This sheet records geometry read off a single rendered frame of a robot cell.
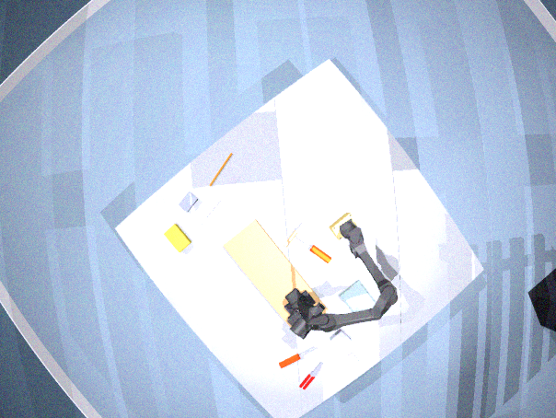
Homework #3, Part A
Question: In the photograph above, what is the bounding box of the orange-handled awl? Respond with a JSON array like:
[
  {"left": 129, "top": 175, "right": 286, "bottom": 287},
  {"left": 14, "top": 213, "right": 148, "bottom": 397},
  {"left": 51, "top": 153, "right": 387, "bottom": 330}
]
[
  {"left": 279, "top": 347, "right": 316, "bottom": 368},
  {"left": 296, "top": 236, "right": 331, "bottom": 263}
]

